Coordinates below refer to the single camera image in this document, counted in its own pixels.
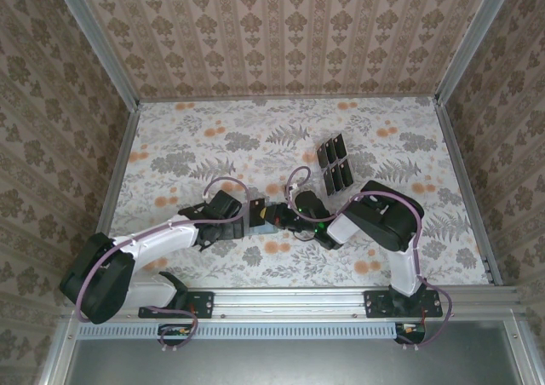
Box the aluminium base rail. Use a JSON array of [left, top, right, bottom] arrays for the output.
[[59, 285, 529, 320]]

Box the floral patterned table cover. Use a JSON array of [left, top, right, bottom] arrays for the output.
[[101, 96, 497, 290]]

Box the aluminium frame post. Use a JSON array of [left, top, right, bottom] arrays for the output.
[[49, 0, 141, 109], [433, 0, 519, 105]]

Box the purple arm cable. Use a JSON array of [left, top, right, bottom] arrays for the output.
[[284, 166, 456, 352], [75, 175, 252, 352]]

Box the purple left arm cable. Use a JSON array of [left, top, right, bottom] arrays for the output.
[[75, 175, 252, 352]]

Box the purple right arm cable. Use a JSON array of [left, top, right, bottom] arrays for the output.
[[284, 166, 456, 352]]

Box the small black connector box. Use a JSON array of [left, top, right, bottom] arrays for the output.
[[393, 321, 427, 344], [157, 323, 192, 346]]

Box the grey metal panel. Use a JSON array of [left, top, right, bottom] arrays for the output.
[[42, 320, 545, 385]]

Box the grey slotted cable duct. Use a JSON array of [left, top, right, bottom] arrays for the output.
[[78, 321, 401, 340]]

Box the aluminium side rail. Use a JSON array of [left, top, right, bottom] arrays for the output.
[[78, 101, 142, 292], [433, 99, 503, 286]]

